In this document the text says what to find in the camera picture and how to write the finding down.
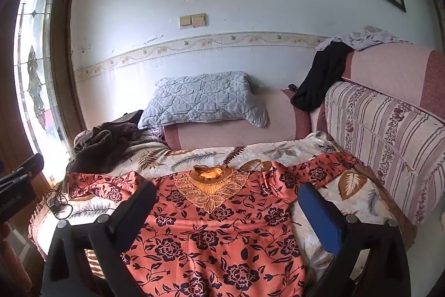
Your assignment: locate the orange floral shirt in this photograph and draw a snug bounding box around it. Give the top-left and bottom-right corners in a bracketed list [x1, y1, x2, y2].
[66, 153, 362, 297]

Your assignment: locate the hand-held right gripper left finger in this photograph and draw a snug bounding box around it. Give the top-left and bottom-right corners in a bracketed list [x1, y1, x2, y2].
[41, 180, 160, 297]

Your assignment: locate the black cable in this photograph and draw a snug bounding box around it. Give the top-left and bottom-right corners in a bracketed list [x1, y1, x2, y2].
[44, 190, 72, 218]

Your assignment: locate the pink sofa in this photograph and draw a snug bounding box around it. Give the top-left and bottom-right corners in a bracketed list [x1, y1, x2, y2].
[162, 41, 445, 249]

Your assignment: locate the striped floral sofa cushion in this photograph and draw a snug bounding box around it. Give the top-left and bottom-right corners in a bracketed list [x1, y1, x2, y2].
[325, 81, 445, 226]

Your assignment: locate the stained glass door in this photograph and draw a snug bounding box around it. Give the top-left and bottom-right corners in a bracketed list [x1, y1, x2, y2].
[0, 0, 87, 193]

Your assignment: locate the leaf print blanket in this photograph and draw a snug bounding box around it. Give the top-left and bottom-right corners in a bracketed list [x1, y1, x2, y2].
[29, 132, 418, 297]

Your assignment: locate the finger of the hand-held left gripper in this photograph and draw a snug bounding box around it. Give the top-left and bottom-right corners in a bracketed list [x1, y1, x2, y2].
[0, 154, 45, 187]

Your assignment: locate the grey quilted pillow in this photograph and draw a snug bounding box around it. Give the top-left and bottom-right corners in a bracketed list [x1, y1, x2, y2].
[138, 72, 268, 130]

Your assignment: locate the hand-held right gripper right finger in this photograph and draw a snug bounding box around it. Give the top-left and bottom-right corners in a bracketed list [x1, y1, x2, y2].
[298, 182, 411, 297]

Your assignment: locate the black garment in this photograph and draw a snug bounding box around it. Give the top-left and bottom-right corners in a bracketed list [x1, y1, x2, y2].
[291, 41, 353, 111]

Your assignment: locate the pale lilac garment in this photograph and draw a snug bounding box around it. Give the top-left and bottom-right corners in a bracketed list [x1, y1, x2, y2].
[315, 26, 414, 51]

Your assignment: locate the dark brown cloth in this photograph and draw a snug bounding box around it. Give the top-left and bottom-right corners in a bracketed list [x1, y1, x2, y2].
[68, 109, 147, 176]

